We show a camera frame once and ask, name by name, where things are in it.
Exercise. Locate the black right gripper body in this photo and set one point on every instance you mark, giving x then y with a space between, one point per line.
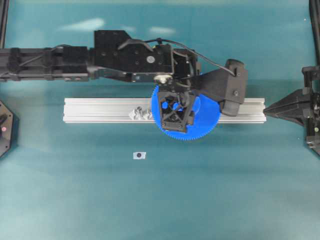
312 120

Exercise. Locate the large blue plastic gear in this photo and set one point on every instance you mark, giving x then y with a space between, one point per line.
207 114

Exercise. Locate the black frame post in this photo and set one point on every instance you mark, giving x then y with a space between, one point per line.
314 12
4 8

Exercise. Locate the black frame post left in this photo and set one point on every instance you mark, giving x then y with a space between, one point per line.
4 8

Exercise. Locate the clear plastic bracket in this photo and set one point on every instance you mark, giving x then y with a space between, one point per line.
146 115
134 116

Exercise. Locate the silver aluminium extrusion rail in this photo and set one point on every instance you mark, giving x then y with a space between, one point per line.
116 110

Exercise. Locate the black frame post right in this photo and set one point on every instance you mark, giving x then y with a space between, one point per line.
314 12

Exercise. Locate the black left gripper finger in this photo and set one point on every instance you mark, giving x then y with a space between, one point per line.
175 110

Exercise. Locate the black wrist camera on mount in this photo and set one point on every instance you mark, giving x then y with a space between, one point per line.
228 89

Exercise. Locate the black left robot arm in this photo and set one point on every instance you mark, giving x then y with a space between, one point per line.
117 56

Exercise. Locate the small white marker sticker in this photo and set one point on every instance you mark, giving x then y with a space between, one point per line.
139 155

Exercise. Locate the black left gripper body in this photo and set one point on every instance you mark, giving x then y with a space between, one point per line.
185 71

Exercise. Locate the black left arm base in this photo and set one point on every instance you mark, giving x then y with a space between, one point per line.
9 130

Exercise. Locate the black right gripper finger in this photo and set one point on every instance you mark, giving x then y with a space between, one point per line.
297 97
293 114

